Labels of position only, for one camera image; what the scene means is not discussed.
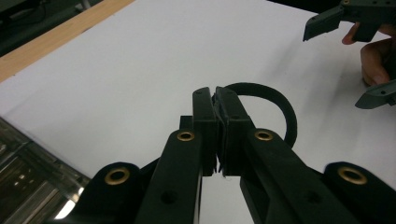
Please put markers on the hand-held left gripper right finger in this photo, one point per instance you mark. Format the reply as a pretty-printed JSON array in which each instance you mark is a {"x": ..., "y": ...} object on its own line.
[{"x": 232, "y": 137}]

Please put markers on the smoky clear drawer organizer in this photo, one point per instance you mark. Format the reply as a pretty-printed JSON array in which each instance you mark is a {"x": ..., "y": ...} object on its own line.
[{"x": 28, "y": 177}]

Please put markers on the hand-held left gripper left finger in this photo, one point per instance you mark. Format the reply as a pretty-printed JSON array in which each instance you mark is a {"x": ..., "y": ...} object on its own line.
[{"x": 205, "y": 130}]

